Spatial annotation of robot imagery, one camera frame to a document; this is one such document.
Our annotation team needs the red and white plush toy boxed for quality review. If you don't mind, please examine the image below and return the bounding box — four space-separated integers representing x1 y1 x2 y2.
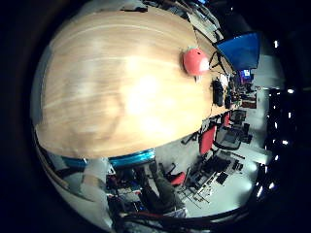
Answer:
182 47 211 83

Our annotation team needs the blue metallic rim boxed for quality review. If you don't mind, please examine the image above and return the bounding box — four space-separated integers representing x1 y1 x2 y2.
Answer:
61 148 156 169

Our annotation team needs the red office chair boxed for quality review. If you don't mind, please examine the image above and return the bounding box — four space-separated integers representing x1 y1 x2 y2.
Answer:
166 171 187 186
198 125 218 155

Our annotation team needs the person in dark clothes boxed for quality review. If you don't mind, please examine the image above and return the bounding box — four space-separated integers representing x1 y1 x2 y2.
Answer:
134 160 190 218

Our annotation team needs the computer monitor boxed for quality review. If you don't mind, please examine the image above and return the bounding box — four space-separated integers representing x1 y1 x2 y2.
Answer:
241 68 254 81

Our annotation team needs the blue panel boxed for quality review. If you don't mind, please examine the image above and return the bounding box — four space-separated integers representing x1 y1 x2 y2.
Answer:
215 31 262 72

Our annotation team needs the black cable bundle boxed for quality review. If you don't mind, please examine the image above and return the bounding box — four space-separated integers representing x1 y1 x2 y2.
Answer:
119 207 252 231

